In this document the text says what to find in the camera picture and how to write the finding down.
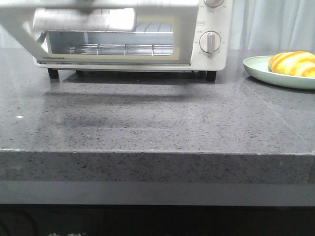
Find white glass oven door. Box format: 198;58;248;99
0;0;199;70

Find yellow croissant bread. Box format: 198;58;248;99
268;51;315;78

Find white Toshiba toaster oven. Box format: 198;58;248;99
47;0;233;81

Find lower silver timer knob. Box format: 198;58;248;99
199;31;221;54

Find light green plate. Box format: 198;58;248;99
243;56;315;90

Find upper silver temperature knob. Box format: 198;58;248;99
204;0;224;8

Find metal wire oven rack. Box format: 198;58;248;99
66;22;174;57

